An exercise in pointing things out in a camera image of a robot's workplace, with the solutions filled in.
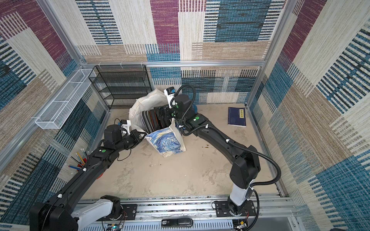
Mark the dark blue notebook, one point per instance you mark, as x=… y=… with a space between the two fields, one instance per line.
x=237 y=117

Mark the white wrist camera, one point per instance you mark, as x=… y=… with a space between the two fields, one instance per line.
x=170 y=93
x=125 y=127

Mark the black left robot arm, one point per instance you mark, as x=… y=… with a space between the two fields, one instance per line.
x=59 y=214

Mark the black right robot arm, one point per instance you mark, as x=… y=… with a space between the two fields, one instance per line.
x=245 y=162

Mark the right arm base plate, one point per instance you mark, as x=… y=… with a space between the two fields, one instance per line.
x=223 y=210

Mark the black red paddle case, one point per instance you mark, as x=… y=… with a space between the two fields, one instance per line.
x=162 y=116

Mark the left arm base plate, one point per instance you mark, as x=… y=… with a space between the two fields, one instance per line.
x=127 y=212

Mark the red pencil cup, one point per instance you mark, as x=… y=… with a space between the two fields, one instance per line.
x=75 y=160

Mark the purple paddle case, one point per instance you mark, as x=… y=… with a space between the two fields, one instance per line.
x=147 y=122

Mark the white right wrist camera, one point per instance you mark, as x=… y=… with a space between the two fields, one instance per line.
x=170 y=93

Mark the blue ping pong paddle case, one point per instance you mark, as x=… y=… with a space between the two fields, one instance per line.
x=195 y=108

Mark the canvas tote bag starry print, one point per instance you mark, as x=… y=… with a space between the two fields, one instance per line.
x=167 y=141

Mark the white mesh wall basket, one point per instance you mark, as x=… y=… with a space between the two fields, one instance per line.
x=59 y=109

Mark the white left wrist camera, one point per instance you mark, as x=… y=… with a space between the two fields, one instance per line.
x=125 y=127

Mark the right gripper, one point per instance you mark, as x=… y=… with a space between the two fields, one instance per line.
x=163 y=112

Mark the black wire shelf rack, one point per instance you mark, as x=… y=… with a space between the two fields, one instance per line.
x=120 y=86

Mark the black device on rail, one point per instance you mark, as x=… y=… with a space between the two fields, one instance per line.
x=177 y=223

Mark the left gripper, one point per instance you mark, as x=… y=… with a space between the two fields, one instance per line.
x=134 y=134

